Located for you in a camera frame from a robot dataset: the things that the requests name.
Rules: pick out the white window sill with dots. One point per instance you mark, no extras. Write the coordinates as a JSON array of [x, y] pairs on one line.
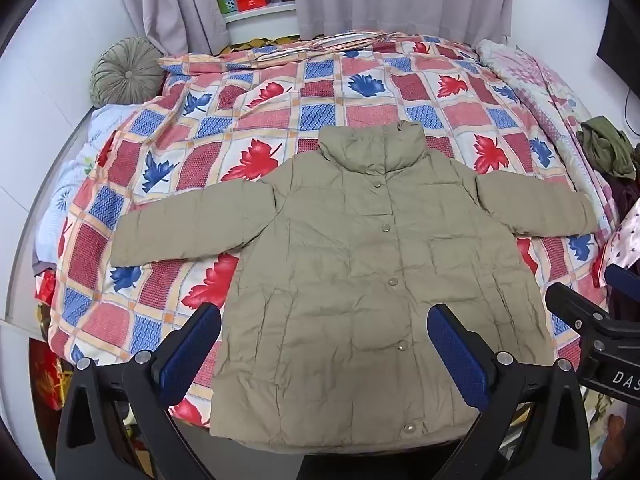
[[260, 12]]

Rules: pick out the round green pleated cushion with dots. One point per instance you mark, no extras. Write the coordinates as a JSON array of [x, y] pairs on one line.
[[127, 72]]

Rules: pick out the light blue floral sheet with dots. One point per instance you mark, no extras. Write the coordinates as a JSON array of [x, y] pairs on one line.
[[65, 190]]

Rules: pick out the khaki puffer jacket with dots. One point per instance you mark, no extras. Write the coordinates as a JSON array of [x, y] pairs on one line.
[[350, 285]]

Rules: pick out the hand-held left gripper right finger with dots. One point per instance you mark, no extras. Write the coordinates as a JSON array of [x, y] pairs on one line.
[[457, 355]]

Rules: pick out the leaf-print patchwork quilt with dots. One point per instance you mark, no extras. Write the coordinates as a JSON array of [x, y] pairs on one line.
[[165, 160]]

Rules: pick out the pink satin printed cloth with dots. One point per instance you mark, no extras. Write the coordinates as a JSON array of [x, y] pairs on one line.
[[627, 240]]

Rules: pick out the red patterned bag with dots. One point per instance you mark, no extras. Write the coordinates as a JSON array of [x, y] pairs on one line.
[[50, 375]]

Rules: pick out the printed plastic bag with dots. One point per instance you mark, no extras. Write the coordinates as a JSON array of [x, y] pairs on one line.
[[615, 440]]

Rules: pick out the pink floral quilt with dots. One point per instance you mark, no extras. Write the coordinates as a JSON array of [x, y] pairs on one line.
[[530, 80]]

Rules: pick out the striped pillow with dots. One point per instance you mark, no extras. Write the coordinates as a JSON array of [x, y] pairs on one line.
[[325, 42]]

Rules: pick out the olive green garment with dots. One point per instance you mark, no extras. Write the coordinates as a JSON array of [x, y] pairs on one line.
[[607, 145]]

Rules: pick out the black television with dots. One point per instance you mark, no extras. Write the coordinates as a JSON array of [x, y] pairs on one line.
[[620, 60]]

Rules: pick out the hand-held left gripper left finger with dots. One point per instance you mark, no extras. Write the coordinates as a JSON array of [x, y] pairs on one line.
[[192, 345]]

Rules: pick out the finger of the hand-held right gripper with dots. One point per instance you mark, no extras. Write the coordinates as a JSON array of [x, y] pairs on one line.
[[622, 276], [575, 307]]

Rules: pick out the yellow patterned blanket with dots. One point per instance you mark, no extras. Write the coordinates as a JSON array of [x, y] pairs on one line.
[[260, 42]]

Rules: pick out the red cloth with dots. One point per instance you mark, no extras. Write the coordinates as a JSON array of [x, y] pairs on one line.
[[45, 287]]

